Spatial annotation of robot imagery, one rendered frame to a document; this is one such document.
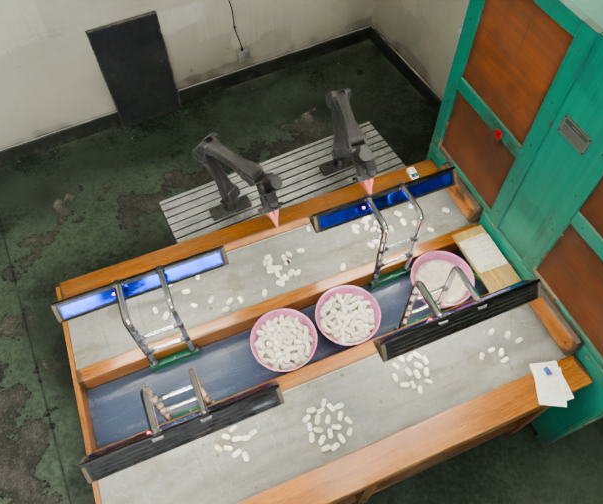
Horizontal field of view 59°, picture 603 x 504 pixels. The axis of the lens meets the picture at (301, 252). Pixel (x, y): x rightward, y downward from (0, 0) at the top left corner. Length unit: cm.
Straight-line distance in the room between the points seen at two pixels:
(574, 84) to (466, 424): 120
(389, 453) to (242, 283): 90
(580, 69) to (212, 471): 177
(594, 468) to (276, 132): 275
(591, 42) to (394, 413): 137
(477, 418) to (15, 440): 221
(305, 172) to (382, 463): 144
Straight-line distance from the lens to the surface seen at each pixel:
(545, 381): 225
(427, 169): 266
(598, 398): 238
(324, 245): 237
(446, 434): 207
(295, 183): 269
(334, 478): 199
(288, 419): 205
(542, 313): 230
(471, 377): 219
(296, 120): 394
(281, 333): 218
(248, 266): 232
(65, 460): 302
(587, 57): 185
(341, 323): 218
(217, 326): 218
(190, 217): 262
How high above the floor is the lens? 272
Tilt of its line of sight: 58 degrees down
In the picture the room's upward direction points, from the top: 1 degrees counter-clockwise
